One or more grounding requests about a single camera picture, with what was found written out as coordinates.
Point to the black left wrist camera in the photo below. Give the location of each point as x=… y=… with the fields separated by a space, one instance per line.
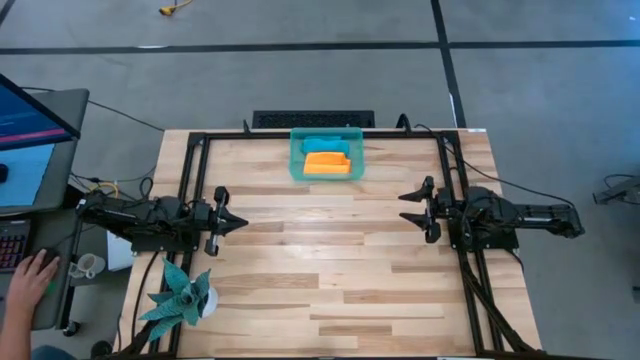
x=201 y=211

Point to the orange microfiber towel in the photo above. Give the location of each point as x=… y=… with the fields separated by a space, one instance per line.
x=325 y=165

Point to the translucent green plastic basket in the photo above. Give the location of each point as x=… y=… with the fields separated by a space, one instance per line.
x=325 y=131

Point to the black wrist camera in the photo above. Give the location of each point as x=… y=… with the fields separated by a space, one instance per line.
x=445 y=200
x=201 y=211

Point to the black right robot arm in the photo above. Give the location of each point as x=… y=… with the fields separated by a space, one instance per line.
x=510 y=215

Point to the black keyboard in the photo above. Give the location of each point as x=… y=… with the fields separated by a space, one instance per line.
x=12 y=245

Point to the person's forearm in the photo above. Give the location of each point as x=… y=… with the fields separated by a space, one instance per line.
x=12 y=335

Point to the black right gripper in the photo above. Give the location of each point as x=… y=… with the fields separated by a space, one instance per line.
x=432 y=232

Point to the black metal table frame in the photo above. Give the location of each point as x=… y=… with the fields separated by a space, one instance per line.
x=475 y=310

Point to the person's hand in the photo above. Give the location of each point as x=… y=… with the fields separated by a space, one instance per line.
x=30 y=285

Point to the black caster wheel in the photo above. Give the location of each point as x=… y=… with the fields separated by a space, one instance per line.
x=72 y=328

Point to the person's leg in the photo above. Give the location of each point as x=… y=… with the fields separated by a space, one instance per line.
x=52 y=354

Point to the green plant in white pot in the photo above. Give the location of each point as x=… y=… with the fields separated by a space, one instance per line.
x=182 y=300

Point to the computer monitor with blue screen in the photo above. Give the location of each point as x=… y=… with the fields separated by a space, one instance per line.
x=30 y=120

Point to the black controller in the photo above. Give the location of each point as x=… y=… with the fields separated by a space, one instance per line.
x=3 y=173

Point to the white mug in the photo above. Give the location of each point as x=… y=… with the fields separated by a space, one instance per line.
x=90 y=265

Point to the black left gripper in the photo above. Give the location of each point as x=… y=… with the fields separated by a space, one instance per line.
x=220 y=200

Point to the black floor vent grille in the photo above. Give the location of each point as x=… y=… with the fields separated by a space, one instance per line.
x=312 y=119

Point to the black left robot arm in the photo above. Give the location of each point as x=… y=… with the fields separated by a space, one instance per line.
x=145 y=215

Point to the teal microfiber towel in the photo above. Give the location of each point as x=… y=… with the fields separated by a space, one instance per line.
x=325 y=145

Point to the person's black shoe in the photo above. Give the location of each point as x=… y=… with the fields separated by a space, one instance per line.
x=101 y=348

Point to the light blue desk mat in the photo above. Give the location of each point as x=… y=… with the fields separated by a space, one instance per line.
x=25 y=175

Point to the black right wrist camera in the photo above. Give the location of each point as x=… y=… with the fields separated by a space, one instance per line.
x=445 y=200

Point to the white box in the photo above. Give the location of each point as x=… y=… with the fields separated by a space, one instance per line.
x=119 y=255

